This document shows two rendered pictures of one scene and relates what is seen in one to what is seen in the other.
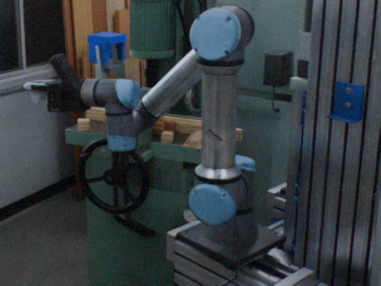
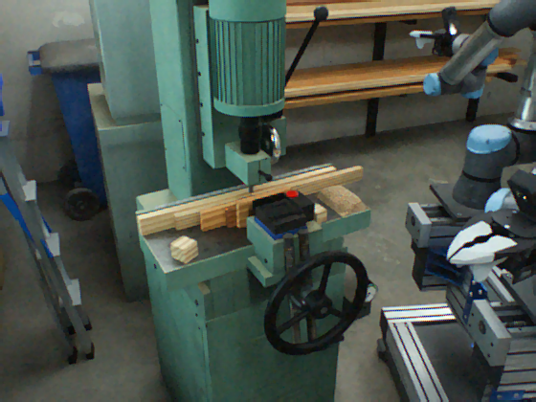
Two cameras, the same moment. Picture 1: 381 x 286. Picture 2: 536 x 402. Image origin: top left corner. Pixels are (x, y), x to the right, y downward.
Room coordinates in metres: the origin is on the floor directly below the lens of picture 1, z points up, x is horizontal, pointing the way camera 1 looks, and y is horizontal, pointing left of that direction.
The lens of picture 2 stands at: (1.55, 0.95, 1.63)
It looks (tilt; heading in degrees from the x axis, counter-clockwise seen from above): 29 degrees down; 306
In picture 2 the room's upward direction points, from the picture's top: straight up
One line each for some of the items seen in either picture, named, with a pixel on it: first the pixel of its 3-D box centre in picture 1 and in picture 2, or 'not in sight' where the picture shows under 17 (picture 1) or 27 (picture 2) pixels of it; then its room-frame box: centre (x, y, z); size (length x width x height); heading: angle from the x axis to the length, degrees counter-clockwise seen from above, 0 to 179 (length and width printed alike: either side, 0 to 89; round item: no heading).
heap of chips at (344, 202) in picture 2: (199, 136); (340, 195); (2.15, -0.22, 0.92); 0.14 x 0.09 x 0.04; 155
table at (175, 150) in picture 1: (138, 141); (267, 236); (2.23, 0.02, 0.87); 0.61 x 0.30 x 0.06; 65
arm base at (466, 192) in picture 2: not in sight; (479, 184); (1.87, -0.62, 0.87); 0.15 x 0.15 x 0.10
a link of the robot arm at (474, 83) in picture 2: not in sight; (469, 80); (2.03, -0.87, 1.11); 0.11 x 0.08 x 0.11; 56
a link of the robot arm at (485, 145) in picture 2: not in sight; (488, 149); (1.87, -0.63, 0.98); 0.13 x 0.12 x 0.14; 56
